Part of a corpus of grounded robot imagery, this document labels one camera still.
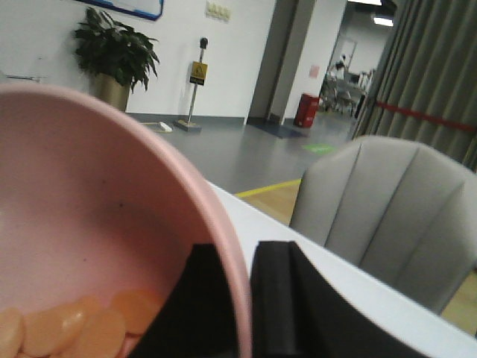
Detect red bin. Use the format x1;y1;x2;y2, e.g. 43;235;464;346
293;93;320;128

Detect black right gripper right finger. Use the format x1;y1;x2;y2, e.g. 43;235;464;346
251;241;422;357

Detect red barrier tape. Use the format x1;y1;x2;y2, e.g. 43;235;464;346
375;101;476;134

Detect grey upholstered chair left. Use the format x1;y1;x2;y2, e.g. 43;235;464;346
290;136;476;313

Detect potted green plant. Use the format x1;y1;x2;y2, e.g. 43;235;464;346
73;7;160;112

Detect yellow warning sign stand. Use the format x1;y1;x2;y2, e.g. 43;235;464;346
174;37;209;133

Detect pink plastic bowl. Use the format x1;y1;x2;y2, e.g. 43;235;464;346
1;83;253;357

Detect grey curtain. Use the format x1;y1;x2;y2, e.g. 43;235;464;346
353;1;476;171

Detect orange ham slices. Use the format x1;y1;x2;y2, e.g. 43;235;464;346
1;289;165;357

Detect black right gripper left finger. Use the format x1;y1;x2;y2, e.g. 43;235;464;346
128;244;239;358

